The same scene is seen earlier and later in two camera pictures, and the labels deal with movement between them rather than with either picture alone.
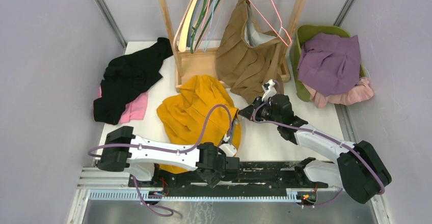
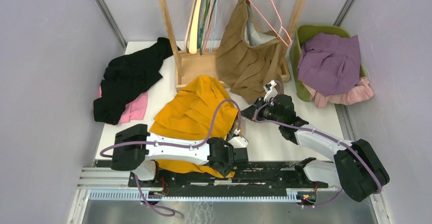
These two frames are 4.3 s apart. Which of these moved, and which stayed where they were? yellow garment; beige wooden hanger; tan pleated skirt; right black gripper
Moved: beige wooden hanger
Stayed: right black gripper; yellow garment; tan pleated skirt
